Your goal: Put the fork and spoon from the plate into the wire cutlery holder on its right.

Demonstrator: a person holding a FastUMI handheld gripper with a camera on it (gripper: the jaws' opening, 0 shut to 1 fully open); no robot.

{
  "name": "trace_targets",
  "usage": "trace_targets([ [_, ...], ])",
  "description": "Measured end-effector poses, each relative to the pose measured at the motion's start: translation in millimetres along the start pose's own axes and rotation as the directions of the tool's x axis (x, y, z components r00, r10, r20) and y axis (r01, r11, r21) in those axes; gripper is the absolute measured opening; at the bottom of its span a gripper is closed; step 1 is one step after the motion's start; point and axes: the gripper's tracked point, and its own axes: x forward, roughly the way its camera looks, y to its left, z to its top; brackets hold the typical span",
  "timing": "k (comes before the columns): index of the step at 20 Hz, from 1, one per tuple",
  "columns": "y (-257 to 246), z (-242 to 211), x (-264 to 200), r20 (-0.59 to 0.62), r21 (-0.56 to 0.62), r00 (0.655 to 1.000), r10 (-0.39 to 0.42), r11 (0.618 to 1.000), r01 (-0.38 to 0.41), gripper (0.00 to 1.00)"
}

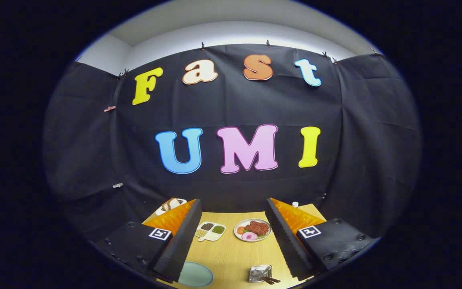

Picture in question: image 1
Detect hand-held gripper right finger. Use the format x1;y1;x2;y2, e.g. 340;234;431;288
265;197;378;281

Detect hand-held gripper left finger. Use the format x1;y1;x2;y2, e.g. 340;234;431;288
97;199;203;283

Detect brown grilled meat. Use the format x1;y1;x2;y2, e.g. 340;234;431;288
244;221;270;236

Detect white divided dish with beans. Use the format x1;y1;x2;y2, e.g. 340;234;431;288
195;222;227;242

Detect white toaster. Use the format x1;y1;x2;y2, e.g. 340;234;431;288
155;198;187;216

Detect pale green round plate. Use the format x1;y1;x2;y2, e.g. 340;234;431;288
177;261;214;288

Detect white oval food plate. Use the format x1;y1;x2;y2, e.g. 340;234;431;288
233;218;272;242

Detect metal wire basket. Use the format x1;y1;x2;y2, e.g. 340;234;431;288
249;265;274;283

